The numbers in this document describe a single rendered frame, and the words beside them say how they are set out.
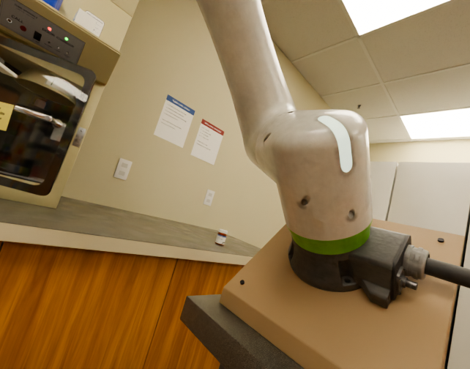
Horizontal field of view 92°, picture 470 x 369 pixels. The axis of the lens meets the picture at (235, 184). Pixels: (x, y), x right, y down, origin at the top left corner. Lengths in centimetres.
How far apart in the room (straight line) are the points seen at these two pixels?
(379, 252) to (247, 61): 35
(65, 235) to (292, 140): 59
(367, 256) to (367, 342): 10
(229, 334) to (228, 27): 45
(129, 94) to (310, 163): 132
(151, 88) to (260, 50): 119
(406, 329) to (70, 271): 72
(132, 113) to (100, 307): 103
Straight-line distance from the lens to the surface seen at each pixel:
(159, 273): 85
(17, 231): 70
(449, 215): 294
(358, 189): 32
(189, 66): 172
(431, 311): 40
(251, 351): 35
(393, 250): 38
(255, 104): 42
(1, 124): 91
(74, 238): 71
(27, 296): 79
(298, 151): 28
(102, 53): 97
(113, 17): 113
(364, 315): 38
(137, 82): 154
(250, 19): 44
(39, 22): 98
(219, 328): 38
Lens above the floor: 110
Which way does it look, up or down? 7 degrees up
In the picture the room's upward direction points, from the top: 17 degrees clockwise
